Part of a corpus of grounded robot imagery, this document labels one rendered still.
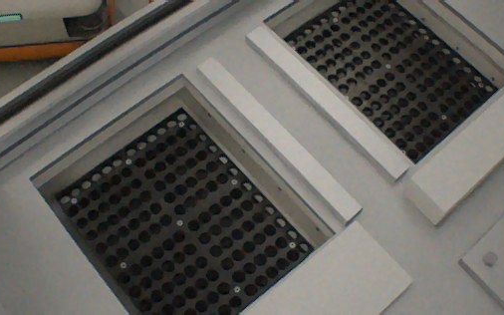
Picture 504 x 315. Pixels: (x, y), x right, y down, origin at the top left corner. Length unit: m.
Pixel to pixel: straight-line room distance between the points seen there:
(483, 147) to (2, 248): 0.49
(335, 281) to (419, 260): 0.09
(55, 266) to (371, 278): 0.30
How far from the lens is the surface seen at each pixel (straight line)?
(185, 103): 0.79
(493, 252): 0.62
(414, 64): 0.78
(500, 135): 0.66
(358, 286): 0.58
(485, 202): 0.66
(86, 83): 0.65
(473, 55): 0.84
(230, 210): 0.66
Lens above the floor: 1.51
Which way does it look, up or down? 63 degrees down
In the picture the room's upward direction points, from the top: 2 degrees clockwise
